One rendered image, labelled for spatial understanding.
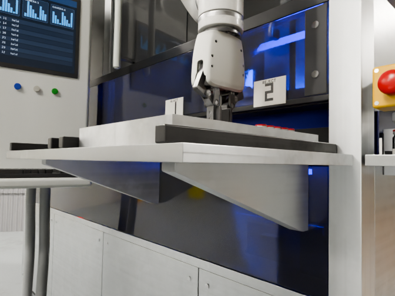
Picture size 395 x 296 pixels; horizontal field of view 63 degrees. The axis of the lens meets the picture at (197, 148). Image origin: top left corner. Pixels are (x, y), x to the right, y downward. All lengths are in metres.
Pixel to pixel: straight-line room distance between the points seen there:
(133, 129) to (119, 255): 0.87
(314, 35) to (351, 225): 0.37
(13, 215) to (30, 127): 3.20
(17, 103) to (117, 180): 0.51
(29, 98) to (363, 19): 1.05
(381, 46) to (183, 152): 0.56
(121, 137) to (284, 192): 0.31
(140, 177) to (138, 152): 0.61
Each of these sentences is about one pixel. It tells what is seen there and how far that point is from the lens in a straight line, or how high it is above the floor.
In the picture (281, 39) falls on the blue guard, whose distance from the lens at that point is 0.76.
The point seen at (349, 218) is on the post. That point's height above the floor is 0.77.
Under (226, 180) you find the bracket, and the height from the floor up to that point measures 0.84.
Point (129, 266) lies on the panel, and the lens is 1.21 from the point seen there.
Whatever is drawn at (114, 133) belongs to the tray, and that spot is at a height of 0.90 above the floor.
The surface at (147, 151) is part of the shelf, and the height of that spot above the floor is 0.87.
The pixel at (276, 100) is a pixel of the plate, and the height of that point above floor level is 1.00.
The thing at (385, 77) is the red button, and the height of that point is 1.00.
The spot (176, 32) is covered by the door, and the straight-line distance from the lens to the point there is 1.05.
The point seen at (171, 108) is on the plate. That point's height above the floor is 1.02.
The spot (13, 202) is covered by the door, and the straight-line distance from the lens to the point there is 4.40.
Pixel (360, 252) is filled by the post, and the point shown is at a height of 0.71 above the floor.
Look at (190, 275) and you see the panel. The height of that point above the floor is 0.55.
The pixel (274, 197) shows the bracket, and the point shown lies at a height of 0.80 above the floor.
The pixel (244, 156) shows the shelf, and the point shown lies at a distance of 0.37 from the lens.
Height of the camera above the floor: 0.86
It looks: 2 degrees up
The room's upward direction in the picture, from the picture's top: 1 degrees clockwise
